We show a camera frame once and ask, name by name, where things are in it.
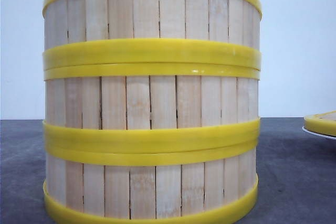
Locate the bamboo steamer basket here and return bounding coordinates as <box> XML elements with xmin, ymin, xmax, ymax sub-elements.
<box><xmin>42</xmin><ymin>145</ymin><xmax>259</xmax><ymax>224</ymax></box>
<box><xmin>43</xmin><ymin>62</ymin><xmax>262</xmax><ymax>156</ymax></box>
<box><xmin>43</xmin><ymin>0</ymin><xmax>262</xmax><ymax>80</ymax></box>

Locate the white ceramic plate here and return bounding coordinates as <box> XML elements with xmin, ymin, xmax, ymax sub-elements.
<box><xmin>302</xmin><ymin>126</ymin><xmax>336</xmax><ymax>140</ymax></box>

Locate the yellow rimmed bamboo steamer lid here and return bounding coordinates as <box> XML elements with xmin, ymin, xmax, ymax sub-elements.
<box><xmin>304</xmin><ymin>111</ymin><xmax>336</xmax><ymax>137</ymax></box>

